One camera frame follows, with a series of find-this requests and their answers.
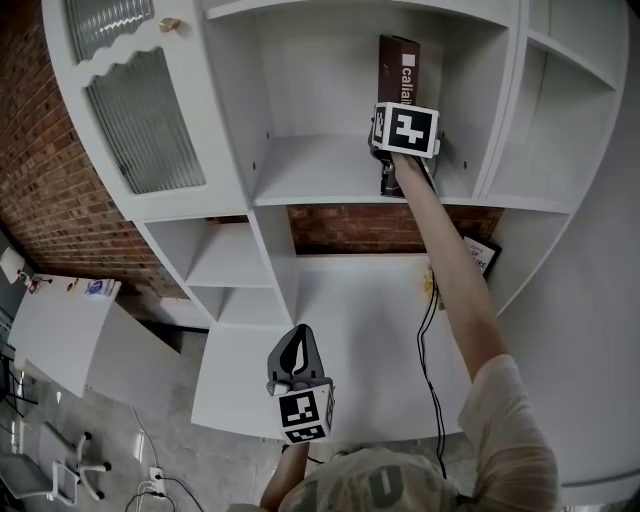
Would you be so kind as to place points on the white wall panel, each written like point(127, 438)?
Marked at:
point(11, 265)

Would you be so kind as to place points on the white side table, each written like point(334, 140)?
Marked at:
point(60, 330)

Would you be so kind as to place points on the black framed picture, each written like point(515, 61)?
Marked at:
point(482, 255)

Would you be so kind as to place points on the small green plant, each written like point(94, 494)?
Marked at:
point(431, 290)

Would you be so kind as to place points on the gold cabinet knob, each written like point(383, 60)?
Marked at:
point(171, 25)

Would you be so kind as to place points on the blue and white booklet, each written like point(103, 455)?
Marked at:
point(101, 288)

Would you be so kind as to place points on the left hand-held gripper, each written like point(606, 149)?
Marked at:
point(305, 412)

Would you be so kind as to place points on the brown book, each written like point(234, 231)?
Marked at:
point(395, 70)

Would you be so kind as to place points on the ribbed glass cabinet door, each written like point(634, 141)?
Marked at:
point(145, 120)

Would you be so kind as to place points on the white desk with hutch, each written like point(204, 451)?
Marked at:
point(350, 325)

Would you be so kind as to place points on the person's right forearm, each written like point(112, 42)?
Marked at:
point(450, 270)

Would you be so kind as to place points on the person's beige printed shirt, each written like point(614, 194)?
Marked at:
point(500, 450)

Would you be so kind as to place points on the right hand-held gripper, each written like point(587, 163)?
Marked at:
point(410, 130)

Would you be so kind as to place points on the person's left forearm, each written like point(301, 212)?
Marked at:
point(287, 475)

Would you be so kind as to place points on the white office chair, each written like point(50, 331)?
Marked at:
point(55, 470)

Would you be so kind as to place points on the small red object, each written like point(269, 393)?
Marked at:
point(34, 286)

